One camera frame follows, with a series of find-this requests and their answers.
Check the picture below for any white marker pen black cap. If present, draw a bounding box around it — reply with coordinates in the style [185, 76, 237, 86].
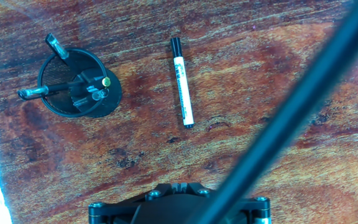
[170, 37, 195, 129]

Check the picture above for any black pen clear cap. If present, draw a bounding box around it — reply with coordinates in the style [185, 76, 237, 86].
[44, 32, 88, 83]

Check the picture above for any black pen silver clip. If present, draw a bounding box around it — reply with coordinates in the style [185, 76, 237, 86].
[17, 81, 85, 101]

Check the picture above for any black mesh pen holder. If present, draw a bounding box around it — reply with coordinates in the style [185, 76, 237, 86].
[37, 47, 123, 118]

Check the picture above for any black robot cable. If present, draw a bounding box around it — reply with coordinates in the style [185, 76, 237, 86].
[188, 0, 358, 224]

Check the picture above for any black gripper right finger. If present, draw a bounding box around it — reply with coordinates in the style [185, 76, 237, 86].
[178, 182, 272, 224]

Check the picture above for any black pen gold end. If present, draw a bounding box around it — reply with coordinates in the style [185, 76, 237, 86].
[82, 76, 112, 91]

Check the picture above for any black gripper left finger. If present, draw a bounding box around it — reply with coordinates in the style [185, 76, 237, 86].
[88, 182, 180, 224]

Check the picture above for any wood grain table mat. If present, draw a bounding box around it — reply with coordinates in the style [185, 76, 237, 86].
[0, 0, 358, 224]

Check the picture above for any black pen clear end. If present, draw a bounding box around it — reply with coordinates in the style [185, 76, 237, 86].
[73, 88, 110, 106]

